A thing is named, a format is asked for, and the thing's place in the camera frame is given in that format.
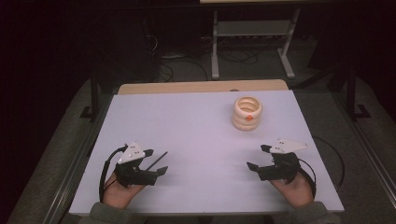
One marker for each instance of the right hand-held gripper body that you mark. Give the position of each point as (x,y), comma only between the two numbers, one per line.
(281,169)

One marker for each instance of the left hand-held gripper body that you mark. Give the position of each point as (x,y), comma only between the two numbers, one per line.
(132,174)

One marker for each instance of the white metal desk frame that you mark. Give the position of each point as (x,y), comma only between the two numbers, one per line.
(214,46)

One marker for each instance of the person's right hand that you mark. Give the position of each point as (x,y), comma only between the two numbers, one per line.
(295,193)

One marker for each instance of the white table board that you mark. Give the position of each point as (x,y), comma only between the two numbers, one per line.
(199,149)

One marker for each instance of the black metal stand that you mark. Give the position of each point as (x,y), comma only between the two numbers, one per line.
(94,96)
(351,96)

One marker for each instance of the person's left hand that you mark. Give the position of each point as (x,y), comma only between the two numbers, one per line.
(120,194)

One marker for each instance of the metal frame rail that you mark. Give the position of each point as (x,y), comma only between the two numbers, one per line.
(77,161)
(370,155)

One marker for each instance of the black metal rod tool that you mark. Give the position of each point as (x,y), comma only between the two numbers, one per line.
(158,159)

